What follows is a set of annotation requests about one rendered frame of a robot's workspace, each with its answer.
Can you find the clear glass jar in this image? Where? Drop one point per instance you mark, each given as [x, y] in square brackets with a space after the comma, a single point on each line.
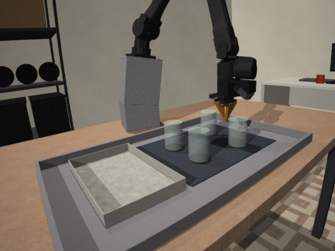
[173, 134]
[199, 144]
[238, 131]
[209, 120]

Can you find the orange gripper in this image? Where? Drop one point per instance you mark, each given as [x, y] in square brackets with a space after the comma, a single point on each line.
[224, 101]

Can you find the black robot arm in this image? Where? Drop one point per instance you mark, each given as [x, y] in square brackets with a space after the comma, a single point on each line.
[147, 28]

